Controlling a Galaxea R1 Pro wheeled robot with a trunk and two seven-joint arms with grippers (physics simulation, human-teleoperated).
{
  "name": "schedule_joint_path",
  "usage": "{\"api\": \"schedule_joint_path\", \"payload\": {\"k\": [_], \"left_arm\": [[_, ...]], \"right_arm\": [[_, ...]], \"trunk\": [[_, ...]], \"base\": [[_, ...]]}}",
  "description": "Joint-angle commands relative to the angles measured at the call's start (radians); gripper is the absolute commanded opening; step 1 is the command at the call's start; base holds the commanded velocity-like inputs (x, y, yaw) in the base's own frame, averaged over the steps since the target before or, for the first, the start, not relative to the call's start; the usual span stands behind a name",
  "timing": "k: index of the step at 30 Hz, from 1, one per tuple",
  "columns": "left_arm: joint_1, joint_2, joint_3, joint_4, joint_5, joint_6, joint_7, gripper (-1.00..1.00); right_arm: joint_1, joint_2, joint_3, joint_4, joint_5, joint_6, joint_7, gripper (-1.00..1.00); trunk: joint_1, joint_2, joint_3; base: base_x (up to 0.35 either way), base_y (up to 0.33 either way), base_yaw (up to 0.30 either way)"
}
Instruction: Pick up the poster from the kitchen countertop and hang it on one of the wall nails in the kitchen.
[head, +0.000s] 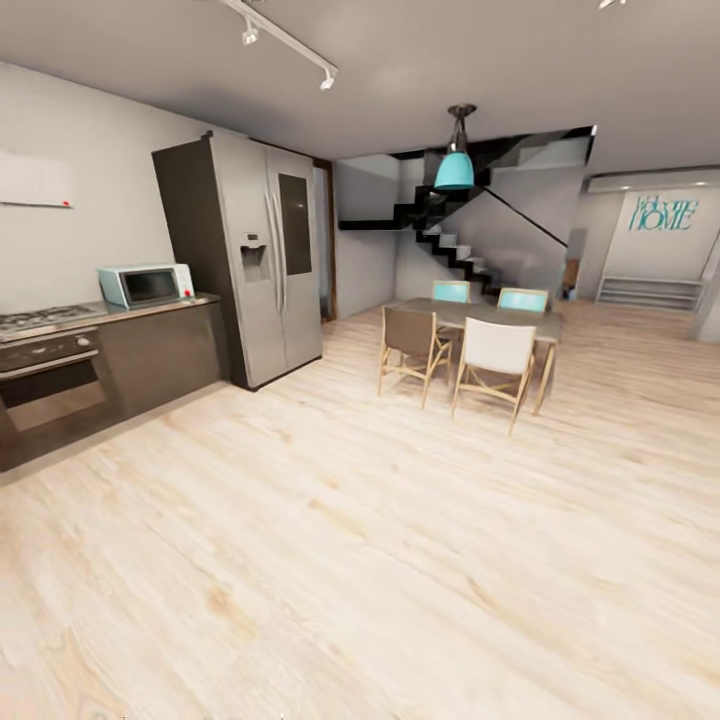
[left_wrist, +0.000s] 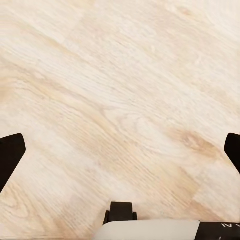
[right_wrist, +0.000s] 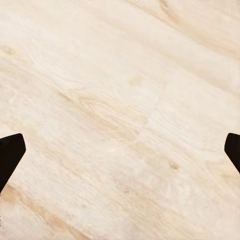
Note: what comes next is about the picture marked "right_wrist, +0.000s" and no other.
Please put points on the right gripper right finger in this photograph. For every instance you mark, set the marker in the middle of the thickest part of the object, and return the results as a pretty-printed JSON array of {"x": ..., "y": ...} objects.
[{"x": 232, "y": 149}]

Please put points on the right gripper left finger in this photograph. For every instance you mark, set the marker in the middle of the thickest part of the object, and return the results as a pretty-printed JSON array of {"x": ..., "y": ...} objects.
[{"x": 12, "y": 149}]

